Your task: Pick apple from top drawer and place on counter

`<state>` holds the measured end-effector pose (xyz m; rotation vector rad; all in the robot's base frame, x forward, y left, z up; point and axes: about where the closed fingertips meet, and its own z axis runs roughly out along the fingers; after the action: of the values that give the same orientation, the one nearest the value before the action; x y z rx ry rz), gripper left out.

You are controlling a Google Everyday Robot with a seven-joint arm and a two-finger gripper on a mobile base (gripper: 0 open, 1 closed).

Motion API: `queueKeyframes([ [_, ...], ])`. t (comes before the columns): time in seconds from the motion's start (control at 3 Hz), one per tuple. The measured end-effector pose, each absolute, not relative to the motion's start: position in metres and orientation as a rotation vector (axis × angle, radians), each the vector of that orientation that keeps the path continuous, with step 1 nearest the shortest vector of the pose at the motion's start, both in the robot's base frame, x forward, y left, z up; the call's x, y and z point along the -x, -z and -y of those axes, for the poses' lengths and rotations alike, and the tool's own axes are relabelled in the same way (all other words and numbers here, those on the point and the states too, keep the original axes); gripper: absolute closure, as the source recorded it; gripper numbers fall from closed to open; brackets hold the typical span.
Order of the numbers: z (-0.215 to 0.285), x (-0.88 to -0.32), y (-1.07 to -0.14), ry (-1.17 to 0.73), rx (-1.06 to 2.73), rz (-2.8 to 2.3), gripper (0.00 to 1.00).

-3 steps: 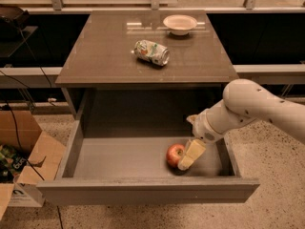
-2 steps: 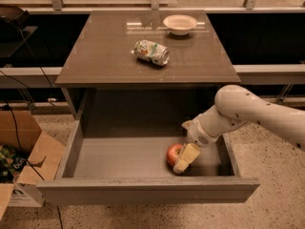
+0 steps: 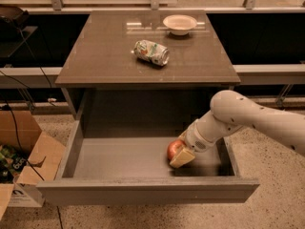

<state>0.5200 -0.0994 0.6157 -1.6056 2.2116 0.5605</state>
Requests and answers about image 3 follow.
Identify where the cardboard box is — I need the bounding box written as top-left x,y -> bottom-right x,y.
0,111 -> 65,219

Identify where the black device on shelf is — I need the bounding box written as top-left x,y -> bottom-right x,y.
0,5 -> 30,29

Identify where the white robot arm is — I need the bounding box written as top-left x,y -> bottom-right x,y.
167,90 -> 305,168

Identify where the grey cabinet counter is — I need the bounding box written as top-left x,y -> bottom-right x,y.
55,10 -> 241,119

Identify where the red apple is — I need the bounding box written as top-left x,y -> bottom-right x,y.
167,139 -> 185,160

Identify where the black cable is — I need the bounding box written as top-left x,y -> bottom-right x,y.
0,26 -> 65,229

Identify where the crushed soda can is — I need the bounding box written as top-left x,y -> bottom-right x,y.
133,40 -> 170,67

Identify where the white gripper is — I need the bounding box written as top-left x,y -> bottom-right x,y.
170,119 -> 214,168

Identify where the open grey top drawer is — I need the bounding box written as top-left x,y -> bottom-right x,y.
36,89 -> 261,206

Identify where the white bowl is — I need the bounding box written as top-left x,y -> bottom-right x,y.
163,15 -> 197,35

